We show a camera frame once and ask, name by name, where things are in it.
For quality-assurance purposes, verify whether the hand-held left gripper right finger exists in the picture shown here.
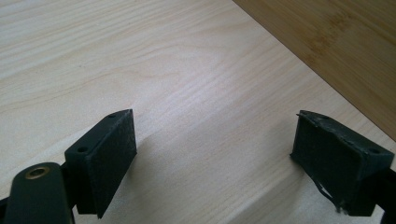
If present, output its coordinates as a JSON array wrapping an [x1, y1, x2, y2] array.
[[290, 109, 395, 217]]

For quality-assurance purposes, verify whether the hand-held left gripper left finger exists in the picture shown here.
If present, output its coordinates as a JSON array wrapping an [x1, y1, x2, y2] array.
[[64, 108, 138, 219]]

